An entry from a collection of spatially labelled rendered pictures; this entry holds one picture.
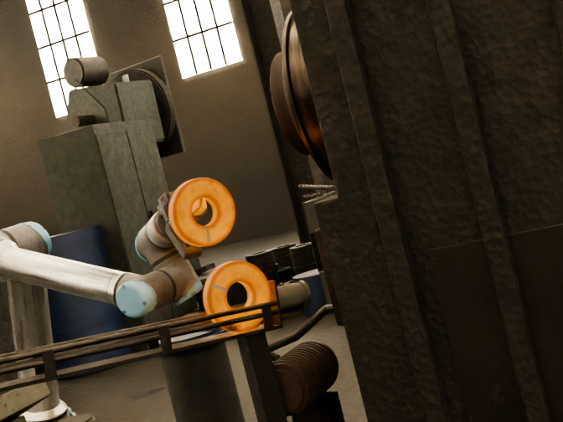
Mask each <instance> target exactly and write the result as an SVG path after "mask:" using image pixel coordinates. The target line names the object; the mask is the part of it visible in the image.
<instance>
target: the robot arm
mask: <svg viewBox="0 0 563 422"><path fill-rule="evenodd" d="M174 191H175V190H174ZM174 191H172V192H169V193H168V194H166V193H164V194H163V195H162V196H161V197H160V199H159V200H158V202H159V205H158V206H157V208H158V211H157V212H156V213H155V214H154V215H153V216H152V218H151V219H150V220H149V222H148V223H147V224H146V225H145V226H144V227H143V228H141V230H140V231H139V233H138V235H137V237H136V240H135V248H136V252H137V254H138V255H139V256H140V257H141V258H142V259H143V260H145V261H147V262H149V264H150V266H151V267H152V269H153V270H154V271H153V272H150V273H148V274H146V275H138V274H134V273H130V272H122V271H118V270H112V269H107V268H104V267H100V266H96V265H89V264H86V263H81V262H78V261H74V260H67V259H64V258H60V257H56V256H52V255H49V254H50V252H51V250H52V242H51V239H50V237H49V234H48V233H47V231H46V230H45V229H44V228H43V227H42V226H41V225H40V224H37V223H35V222H27V223H20V224H16V225H14V226H11V227H8V228H6V229H0V282H4V281H6V282H7V286H8V299H9V306H10V313H11V320H12V327H13V340H14V347H15V352H17V351H21V350H25V349H30V348H34V347H41V346H45V345H49V344H53V336H52V328H51V321H50V313H49V298H48V291H47V288H48V289H51V290H55V291H61V292H64V293H68V294H71V295H74V296H80V297H84V298H87V299H91V300H94V301H100V302H104V303H107V304H111V305H114V306H118V307H119V309H120V310H121V312H123V313H124V314H125V315H127V316H128V317H133V318H137V317H144V316H146V315H148V314H150V313H151V312H152V311H155V310H157V309H159V308H161V307H163V306H166V305H167V304H170V303H172V304H173V305H174V306H178V305H180V304H181V303H183V302H184V301H186V300H188V299H189V298H190V297H191V296H193V295H195V294H196V293H198V292H199V291H201V290H202V288H203V286H202V283H201V281H200V279H199V276H198V275H197V274H196V273H195V271H194V268H193V267H192V266H191V264H190V263H189V259H193V258H196V257H200V256H201V251H202V249H201V248H200V247H198V246H192V245H190V244H187V243H185V242H183V241H182V240H181V239H180V238H179V237H178V236H177V235H176V234H175V233H174V231H173V228H172V226H171V224H170V221H169V217H168V206H169V202H170V199H171V197H172V195H173V193H174ZM163 197H164V198H163ZM207 213H208V209H207V204H206V202H205V199H204V198H200V199H198V200H197V201H196V202H195V203H194V205H193V207H192V215H193V218H194V221H195V222H198V221H199V220H200V218H203V216H204V215H206V214H207ZM46 384H47V386H48V387H49V390H50V392H51V395H50V396H49V397H47V398H46V399H44V400H42V401H41V402H39V403H38V404H36V405H35V406H34V407H33V408H31V409H29V410H28V411H26V412H25V413H23V414H21V415H24V416H25V419H26V422H56V421H59V420H62V419H65V418H69V417H71V416H75V415H76V414H75V412H72V411H71V408H69V407H68V406H67V405H66V403H65V402H64V401H62V400H61V399H59V389H58V381H57V379H56V380H53V381H48V382H46Z"/></svg>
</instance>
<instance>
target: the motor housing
mask: <svg viewBox="0 0 563 422"><path fill-rule="evenodd" d="M273 366H274V369H275V373H276V379H277V382H278V386H279V389H280V393H281V399H282V402H283V406H284V410H285V413H286V416H291V417H292V421H293V422H345V420H344V416H343V411H342V407H341V404H340V400H339V396H338V391H330V392H326V391H327V390H328V389H329V388H330V387H331V386H333V384H334V383H335V381H336V379H337V376H338V359H337V357H336V355H335V353H334V352H333V350H332V349H331V348H330V347H329V346H327V345H326V344H324V343H322V342H318V341H305V342H301V343H299V344H298V345H296V346H295V347H294V348H293V349H291V350H290V351H288V352H287V353H285V354H284V355H283V356H281V357H280V358H278V359H277V360H276V361H275V362H274V363H273Z"/></svg>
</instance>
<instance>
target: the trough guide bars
mask: <svg viewBox="0 0 563 422"><path fill-rule="evenodd" d="M244 305H245V304H243V305H238V306H232V307H231V308H233V310H228V311H221V312H217V313H213V314H209V315H207V313H206V312H203V313H199V314H194V315H190V316H183V317H179V318H174V319H170V320H166V321H162V322H154V323H150V324H147V325H142V326H138V327H130V328H126V329H122V330H118V331H114V332H106V333H102V334H98V335H94V336H89V337H82V338H78V339H74V340H69V341H65V342H58V343H54V344H49V345H45V346H41V347H34V348H30V349H25V350H21V351H17V352H13V353H5V354H1V355H0V364H2V365H0V375H3V374H7V373H14V372H18V371H22V370H26V369H30V368H34V370H35V375H39V374H42V373H44V374H45V377H46V382H48V381H53V380H56V379H58V377H57V372H56V366H55V364H56V363H60V362H63V361H68V360H72V359H76V358H82V357H87V356H90V355H95V354H99V353H106V352H110V351H114V350H117V349H122V348H126V347H133V346H136V345H141V344H144V343H148V346H149V350H151V349H154V348H159V343H158V341H160V342H161V348H162V352H163V355H166V354H170V353H173V347H172V342H171V337H178V336H182V335H187V334H190V333H195V332H202V331H205V330H209V329H214V328H217V327H224V326H229V325H232V324H236V323H240V322H248V321H251V320H255V319H259V318H263V324H264V328H265V329H266V332H269V331H272V330H274V325H273V319H272V316H275V315H278V314H279V311H278V310H277V309H276V310H271V306H277V301H269V302H265V303H261V304H256V305H253V306H245V307H243V306H244ZM259 309H261V313H256V314H253V315H249V316H242V317H237V318H234V319H229V320H225V321H222V322H212V321H211V320H212V319H216V318H220V317H227V316H231V315H235V314H240V313H243V312H248V311H255V310H259ZM208 320H210V321H208ZM205 321H206V322H205ZM196 322H198V323H196ZM193 323H195V324H193ZM189 324H191V325H189ZM185 325H187V326H185ZM181 326H182V327H181ZM173 327H175V328H173ZM169 328H171V329H169ZM157 331H159V332H157ZM145 333H146V334H145ZM142 334H144V335H142ZM138 335H140V336H138ZM134 336H135V337H134ZM126 337H128V338H126ZM122 338H124V339H122ZM117 339H121V340H117ZM114 340H116V341H114ZM110 341H112V342H110ZM103 342H104V343H103ZM98 343H100V344H98ZM94 344H96V345H94ZM91 345H93V346H91ZM87 346H89V347H87ZM78 347H81V348H78ZM75 348H77V349H75ZM70 349H73V350H70ZM66 350H69V351H66ZM63 351H65V352H63ZM59 352H61V353H59ZM27 358H30V359H27ZM24 359H26V360H24ZM19 360H22V361H19ZM15 361H18V362H15ZM12 362H14V363H12ZM4 363H6V364H4Z"/></svg>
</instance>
